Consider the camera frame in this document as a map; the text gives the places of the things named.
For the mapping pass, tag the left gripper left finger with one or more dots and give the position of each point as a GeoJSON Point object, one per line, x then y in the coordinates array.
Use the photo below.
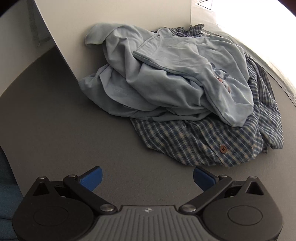
{"type": "Point", "coordinates": [81, 188]}

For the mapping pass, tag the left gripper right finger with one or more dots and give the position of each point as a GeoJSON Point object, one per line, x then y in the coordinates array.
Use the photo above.
{"type": "Point", "coordinates": [212, 187]}

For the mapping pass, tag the light blue t-shirt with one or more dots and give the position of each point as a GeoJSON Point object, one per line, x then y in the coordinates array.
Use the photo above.
{"type": "Point", "coordinates": [166, 76]}

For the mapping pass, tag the blue plaid shirt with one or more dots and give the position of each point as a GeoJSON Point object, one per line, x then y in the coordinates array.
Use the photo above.
{"type": "Point", "coordinates": [211, 142]}

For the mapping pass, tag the white printed carrot curtain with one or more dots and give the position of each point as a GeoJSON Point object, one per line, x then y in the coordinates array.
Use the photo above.
{"type": "Point", "coordinates": [265, 29]}

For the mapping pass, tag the white board panel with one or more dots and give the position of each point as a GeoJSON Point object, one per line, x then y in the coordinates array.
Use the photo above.
{"type": "Point", "coordinates": [68, 23]}

